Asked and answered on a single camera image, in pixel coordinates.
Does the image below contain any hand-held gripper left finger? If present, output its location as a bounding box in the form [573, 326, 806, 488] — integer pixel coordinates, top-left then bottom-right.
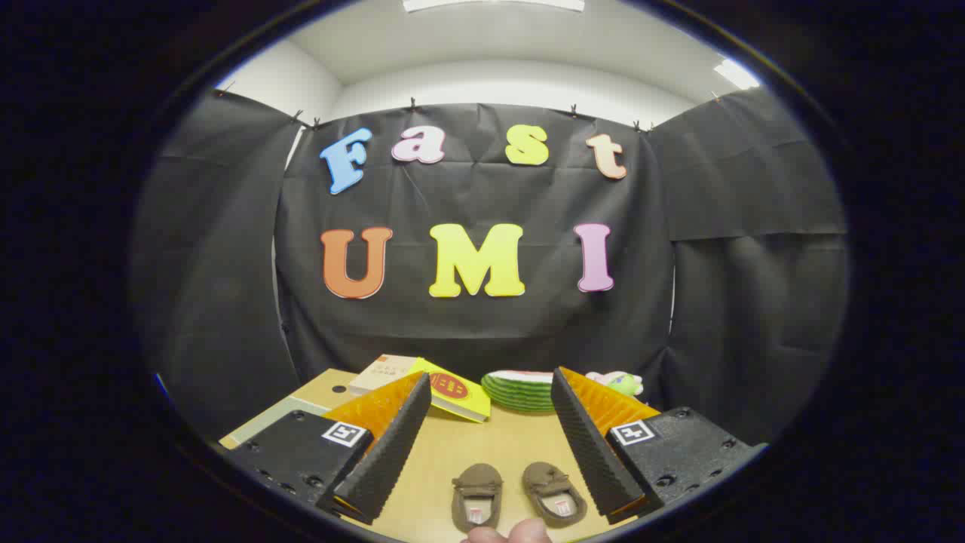
[226, 371, 432, 526]

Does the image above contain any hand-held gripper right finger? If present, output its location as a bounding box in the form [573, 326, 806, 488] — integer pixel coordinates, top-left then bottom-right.
[550, 367, 770, 526]

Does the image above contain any brown fuzzy shoe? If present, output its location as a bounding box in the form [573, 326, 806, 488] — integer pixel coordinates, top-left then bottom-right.
[451, 463, 504, 534]
[522, 462, 588, 528]

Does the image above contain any cream fabric storage box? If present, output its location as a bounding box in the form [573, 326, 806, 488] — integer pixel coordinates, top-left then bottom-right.
[219, 395, 332, 450]

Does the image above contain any beige thick book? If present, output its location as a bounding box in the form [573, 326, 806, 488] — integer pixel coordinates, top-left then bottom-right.
[348, 354, 419, 396]

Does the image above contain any pink and green plush toy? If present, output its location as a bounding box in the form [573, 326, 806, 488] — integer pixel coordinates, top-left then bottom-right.
[586, 370, 645, 397]

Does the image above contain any yellow book with red circle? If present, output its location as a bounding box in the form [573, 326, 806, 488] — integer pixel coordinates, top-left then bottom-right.
[411, 357, 492, 424]

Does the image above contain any green striped watermelon cushion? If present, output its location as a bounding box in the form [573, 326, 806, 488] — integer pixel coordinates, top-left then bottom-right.
[481, 370, 560, 413]

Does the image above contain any black backdrop cloth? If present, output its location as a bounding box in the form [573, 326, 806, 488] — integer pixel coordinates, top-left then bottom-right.
[128, 87, 849, 446]

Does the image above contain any small ceiling light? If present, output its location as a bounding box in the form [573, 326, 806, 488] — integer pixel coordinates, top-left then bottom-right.
[713, 58, 761, 91]

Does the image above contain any long ceiling light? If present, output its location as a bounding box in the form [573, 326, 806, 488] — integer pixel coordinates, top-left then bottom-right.
[403, 0, 586, 14]

